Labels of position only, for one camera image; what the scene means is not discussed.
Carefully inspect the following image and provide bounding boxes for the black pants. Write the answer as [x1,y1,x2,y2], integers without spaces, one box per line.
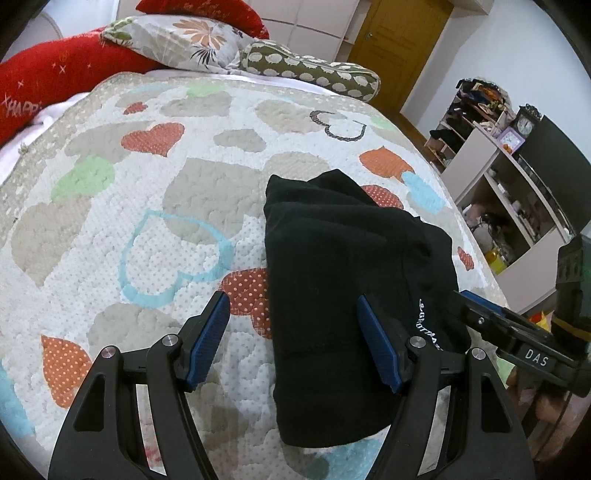
[263,170,471,448]

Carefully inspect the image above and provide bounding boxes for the yellow bottle on shelf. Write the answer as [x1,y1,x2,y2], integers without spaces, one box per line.
[485,246,507,275]

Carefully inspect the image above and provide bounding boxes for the white tv cabinet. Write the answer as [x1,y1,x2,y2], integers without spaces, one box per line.
[442,126,572,313]

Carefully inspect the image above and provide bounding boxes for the black television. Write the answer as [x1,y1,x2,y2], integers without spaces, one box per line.
[514,116,590,236]

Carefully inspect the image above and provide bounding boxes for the dark table clock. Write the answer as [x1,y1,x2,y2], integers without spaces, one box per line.
[512,104,542,139]

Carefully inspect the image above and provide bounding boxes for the heart patterned quilt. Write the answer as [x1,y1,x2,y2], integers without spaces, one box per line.
[1,72,506,479]

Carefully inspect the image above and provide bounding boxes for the cluttered shoe rack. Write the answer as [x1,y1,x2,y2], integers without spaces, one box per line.
[425,77,516,173]

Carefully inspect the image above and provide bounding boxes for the white bed sheet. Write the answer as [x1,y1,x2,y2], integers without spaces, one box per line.
[0,92,89,184]

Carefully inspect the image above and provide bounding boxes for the yellow wooden door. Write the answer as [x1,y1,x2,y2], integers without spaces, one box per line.
[349,0,454,118]

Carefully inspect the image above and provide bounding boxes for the red happy pillow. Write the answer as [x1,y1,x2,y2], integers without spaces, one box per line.
[0,29,162,143]

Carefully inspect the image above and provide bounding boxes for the olive polka dot bolster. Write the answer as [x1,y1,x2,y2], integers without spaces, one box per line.
[235,39,381,103]

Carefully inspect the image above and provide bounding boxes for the floral grey pillow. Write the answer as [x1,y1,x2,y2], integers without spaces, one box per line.
[101,14,254,74]

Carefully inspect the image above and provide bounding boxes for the red pillow behind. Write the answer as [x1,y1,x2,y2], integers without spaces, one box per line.
[135,0,270,39]

